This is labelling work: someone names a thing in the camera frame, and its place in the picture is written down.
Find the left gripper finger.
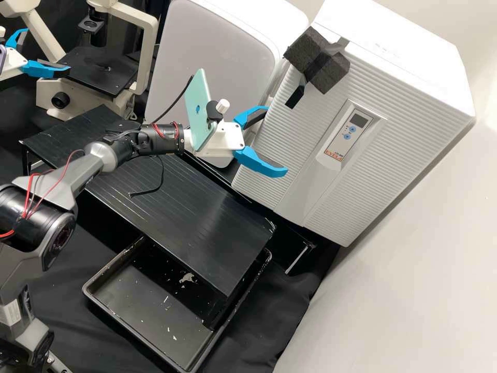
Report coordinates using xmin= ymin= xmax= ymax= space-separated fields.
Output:
xmin=22 ymin=60 xmax=72 ymax=79
xmin=6 ymin=27 xmax=30 ymax=50

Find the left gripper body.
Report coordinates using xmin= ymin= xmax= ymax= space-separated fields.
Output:
xmin=0 ymin=48 xmax=30 ymax=83

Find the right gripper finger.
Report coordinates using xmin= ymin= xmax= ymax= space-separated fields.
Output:
xmin=232 ymin=105 xmax=271 ymax=132
xmin=233 ymin=149 xmax=289 ymax=180

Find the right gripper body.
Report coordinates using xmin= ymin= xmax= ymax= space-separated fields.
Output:
xmin=185 ymin=121 xmax=246 ymax=169

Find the incubator door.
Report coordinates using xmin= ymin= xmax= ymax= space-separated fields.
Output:
xmin=232 ymin=26 xmax=476 ymax=248

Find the white incubator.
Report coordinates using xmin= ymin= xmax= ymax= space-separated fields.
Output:
xmin=271 ymin=0 xmax=476 ymax=117

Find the black platform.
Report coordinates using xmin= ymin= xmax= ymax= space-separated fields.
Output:
xmin=19 ymin=104 xmax=142 ymax=178
xmin=182 ymin=151 xmax=317 ymax=276
xmin=82 ymin=153 xmax=277 ymax=332

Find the white box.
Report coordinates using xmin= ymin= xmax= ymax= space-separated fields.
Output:
xmin=145 ymin=0 xmax=311 ymax=135

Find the cream microscope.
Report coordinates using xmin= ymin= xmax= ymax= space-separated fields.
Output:
xmin=0 ymin=0 xmax=160 ymax=122

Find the black tray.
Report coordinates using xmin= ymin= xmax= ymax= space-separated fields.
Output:
xmin=81 ymin=234 xmax=273 ymax=372

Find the right wrist camera phone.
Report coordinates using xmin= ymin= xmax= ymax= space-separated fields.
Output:
xmin=183 ymin=68 xmax=230 ymax=151

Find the black cable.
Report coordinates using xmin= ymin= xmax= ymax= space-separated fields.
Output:
xmin=129 ymin=75 xmax=195 ymax=197

